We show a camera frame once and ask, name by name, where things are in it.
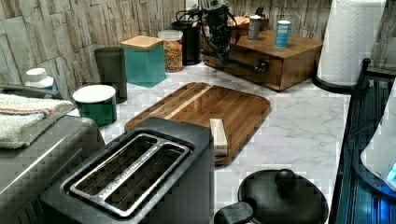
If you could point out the white appliance with blue light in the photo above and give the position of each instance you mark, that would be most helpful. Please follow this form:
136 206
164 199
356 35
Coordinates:
379 156

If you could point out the stainless steel appliance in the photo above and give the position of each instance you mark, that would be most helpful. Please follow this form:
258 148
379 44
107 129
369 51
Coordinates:
26 172

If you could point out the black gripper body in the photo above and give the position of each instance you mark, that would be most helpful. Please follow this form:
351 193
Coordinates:
219 31

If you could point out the teal box with wooden lid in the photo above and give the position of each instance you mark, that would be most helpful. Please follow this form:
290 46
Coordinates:
144 60

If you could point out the wooden box behind shakers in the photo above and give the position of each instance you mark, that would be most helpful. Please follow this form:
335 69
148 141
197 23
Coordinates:
240 24

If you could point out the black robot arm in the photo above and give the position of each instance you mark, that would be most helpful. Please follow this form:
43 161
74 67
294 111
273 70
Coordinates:
209 5

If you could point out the small wooden block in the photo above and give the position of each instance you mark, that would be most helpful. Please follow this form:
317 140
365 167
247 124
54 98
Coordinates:
219 137

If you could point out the dark grey cylinder container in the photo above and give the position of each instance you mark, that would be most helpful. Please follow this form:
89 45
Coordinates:
111 69

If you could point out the green ceramic cup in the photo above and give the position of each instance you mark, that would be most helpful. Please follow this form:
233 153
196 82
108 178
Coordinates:
97 102

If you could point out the black toaster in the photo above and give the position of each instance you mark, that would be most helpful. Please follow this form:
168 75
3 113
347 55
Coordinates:
160 172

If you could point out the wooden drawer with black handle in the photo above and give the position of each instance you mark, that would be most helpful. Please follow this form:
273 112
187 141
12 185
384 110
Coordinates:
260 69

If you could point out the paper towel roll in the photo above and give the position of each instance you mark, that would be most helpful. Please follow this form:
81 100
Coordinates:
349 38

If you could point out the wooden drawer cabinet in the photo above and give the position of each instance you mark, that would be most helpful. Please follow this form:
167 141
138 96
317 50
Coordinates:
300 57

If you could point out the white bottle cap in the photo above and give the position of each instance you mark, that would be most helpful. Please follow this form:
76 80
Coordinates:
38 78

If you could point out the glass jar of cereal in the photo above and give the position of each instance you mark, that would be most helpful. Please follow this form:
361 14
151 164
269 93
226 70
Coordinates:
172 48

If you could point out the wooden cutting board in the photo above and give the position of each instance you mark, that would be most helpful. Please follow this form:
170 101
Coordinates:
241 113

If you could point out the black dish rack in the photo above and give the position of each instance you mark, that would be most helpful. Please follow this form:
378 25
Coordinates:
360 197

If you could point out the black canister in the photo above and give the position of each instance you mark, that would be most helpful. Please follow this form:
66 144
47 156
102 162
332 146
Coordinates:
191 41

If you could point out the folded white towel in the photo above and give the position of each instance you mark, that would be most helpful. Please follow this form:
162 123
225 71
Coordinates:
23 119

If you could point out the blue spice shaker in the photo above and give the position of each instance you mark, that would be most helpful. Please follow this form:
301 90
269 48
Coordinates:
282 33

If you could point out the grey spice shaker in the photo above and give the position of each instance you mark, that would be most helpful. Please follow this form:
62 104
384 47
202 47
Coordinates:
254 27

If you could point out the black round lid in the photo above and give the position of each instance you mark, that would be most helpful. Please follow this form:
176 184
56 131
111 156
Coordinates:
283 197

